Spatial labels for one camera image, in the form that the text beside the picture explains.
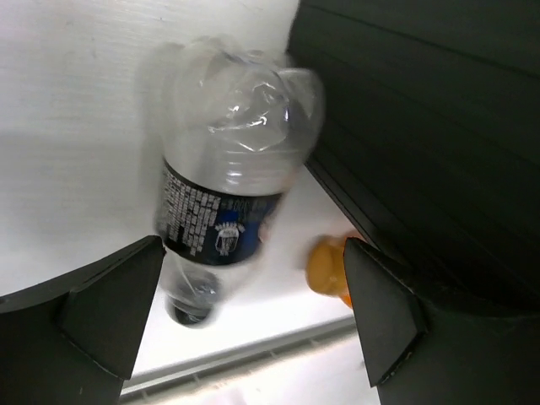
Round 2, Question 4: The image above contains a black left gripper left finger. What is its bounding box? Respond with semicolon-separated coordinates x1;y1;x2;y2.
1;235;165;404

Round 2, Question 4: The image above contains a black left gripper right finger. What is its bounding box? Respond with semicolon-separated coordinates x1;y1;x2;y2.
344;238;539;404

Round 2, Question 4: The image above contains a clear bottle dark label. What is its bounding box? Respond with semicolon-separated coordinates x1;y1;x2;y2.
148;37;324;326

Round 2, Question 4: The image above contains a black plastic bin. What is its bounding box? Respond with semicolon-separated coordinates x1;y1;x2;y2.
289;1;539;311

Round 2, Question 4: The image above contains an orange juice bottle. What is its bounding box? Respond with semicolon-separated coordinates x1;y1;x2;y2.
305;231;365;309

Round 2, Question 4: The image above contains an aluminium front frame rail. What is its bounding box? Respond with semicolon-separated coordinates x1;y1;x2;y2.
118;318;357;404

